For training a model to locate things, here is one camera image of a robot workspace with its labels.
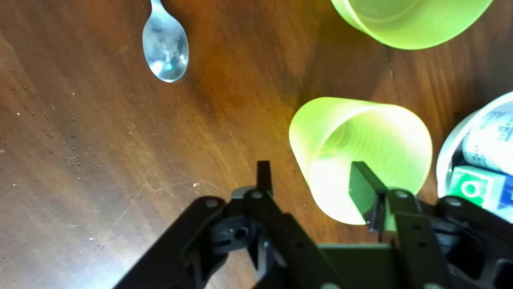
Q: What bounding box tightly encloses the yellow plastic bowl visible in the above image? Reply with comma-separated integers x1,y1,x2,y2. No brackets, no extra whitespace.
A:
331,0,493,50

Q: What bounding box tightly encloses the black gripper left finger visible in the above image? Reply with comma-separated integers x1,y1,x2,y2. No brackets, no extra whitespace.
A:
257,161,273,193

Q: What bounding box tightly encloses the yellow plastic cup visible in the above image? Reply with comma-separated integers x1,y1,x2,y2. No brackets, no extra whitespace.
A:
289,97,433,225

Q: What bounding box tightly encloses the silver spoon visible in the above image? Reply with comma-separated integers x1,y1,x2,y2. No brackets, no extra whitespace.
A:
142,0,190,84

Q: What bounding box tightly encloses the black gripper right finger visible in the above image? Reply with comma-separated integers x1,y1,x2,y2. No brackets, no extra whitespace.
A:
350,161,388,232

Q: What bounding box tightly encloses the white bowl with packets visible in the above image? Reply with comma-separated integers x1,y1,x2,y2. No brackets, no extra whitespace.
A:
437,92,513,222

